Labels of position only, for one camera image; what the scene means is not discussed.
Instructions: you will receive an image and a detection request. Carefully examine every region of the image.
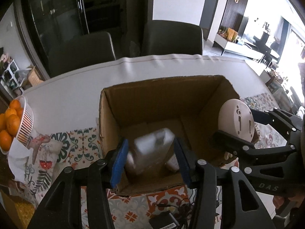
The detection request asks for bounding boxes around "round pink deer toy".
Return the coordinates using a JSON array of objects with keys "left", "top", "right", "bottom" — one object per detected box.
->
[{"left": 218, "top": 99, "right": 255, "bottom": 160}]

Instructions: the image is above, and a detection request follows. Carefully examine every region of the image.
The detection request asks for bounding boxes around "black power adapter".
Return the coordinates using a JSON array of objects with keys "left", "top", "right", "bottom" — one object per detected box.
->
[{"left": 149, "top": 211, "right": 179, "bottom": 229}]

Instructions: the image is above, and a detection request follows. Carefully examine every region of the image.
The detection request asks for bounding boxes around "white rectangular device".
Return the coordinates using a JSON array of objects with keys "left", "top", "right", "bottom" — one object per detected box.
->
[{"left": 125, "top": 128, "right": 175, "bottom": 175}]

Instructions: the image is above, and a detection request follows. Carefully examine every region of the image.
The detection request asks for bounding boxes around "person right hand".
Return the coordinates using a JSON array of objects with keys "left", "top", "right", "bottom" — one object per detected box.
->
[{"left": 272, "top": 191, "right": 304, "bottom": 217}]

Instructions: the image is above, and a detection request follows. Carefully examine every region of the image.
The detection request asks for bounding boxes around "yellow woven placemat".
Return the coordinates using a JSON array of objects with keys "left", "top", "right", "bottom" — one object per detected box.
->
[{"left": 1, "top": 190, "right": 35, "bottom": 228}]

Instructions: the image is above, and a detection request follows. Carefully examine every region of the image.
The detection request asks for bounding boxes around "floral tissue box cover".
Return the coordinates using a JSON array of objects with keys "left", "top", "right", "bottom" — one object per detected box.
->
[{"left": 8, "top": 134, "right": 63, "bottom": 200}]

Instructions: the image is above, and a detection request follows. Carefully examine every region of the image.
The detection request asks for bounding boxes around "patterned tile table runner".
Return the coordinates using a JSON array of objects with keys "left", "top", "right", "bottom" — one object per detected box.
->
[{"left": 23, "top": 91, "right": 288, "bottom": 229}]

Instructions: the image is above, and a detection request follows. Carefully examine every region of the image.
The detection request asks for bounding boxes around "white fruit basket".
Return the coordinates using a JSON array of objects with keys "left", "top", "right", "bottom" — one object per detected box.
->
[{"left": 1, "top": 96, "right": 34, "bottom": 155}]

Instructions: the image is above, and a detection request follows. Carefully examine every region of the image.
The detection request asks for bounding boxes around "orange fruit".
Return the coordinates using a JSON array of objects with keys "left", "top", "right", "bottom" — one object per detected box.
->
[
  {"left": 9, "top": 99, "right": 21, "bottom": 111},
  {"left": 0, "top": 130, "right": 12, "bottom": 152},
  {"left": 6, "top": 114, "right": 21, "bottom": 137}
]

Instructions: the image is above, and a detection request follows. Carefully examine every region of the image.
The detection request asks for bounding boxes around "brown cardboard box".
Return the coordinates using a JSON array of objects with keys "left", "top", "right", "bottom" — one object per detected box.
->
[{"left": 98, "top": 74, "right": 260, "bottom": 197}]

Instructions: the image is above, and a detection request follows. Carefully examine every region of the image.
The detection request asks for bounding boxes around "white tv console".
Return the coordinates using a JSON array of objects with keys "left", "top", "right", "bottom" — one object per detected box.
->
[{"left": 213, "top": 32, "right": 280, "bottom": 60}]

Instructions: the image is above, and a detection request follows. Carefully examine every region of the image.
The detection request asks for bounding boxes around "right dark dining chair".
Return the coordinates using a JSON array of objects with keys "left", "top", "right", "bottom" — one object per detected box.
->
[{"left": 141, "top": 20, "right": 204, "bottom": 56}]

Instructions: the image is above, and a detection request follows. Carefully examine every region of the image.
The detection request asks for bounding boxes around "dark dining chair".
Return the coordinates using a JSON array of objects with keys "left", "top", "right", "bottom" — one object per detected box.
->
[
  {"left": 141, "top": 20, "right": 204, "bottom": 56},
  {"left": 48, "top": 31, "right": 116, "bottom": 77}
]

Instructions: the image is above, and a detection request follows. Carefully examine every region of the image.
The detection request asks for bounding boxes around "white shoe shelf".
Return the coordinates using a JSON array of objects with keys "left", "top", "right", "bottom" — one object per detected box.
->
[{"left": 1, "top": 60, "right": 25, "bottom": 96}]

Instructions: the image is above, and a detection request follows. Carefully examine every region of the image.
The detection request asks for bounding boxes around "left dark dining chair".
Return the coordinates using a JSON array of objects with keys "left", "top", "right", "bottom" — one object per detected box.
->
[{"left": 48, "top": 31, "right": 116, "bottom": 77}]

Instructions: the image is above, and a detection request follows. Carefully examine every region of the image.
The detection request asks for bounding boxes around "black glass cabinet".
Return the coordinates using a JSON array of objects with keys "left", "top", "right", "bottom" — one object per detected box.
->
[{"left": 14, "top": 0, "right": 153, "bottom": 79}]

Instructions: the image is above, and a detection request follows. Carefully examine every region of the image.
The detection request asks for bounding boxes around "black tangled cable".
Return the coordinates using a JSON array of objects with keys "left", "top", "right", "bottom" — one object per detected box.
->
[{"left": 155, "top": 196, "right": 199, "bottom": 229}]

